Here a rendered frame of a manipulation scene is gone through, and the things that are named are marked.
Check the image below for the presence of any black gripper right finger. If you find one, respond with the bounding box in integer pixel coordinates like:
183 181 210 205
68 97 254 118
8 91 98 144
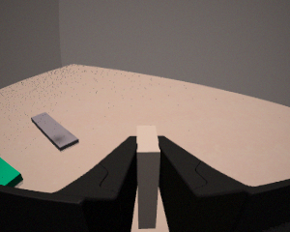
157 135 290 232

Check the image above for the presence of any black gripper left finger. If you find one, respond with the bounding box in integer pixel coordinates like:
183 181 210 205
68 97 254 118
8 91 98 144
0 135 138 232

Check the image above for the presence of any green flat domino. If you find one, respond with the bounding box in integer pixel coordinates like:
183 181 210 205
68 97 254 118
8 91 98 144
0 158 22 187

